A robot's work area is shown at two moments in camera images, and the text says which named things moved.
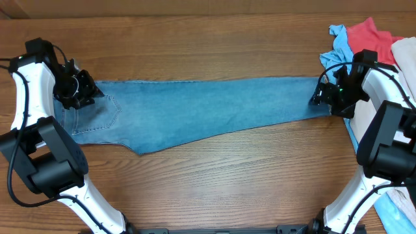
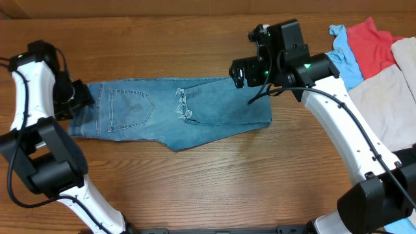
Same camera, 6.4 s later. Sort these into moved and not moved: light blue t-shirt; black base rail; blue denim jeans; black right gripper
Moved: blue denim jeans; black right gripper
Not moved: black base rail; light blue t-shirt
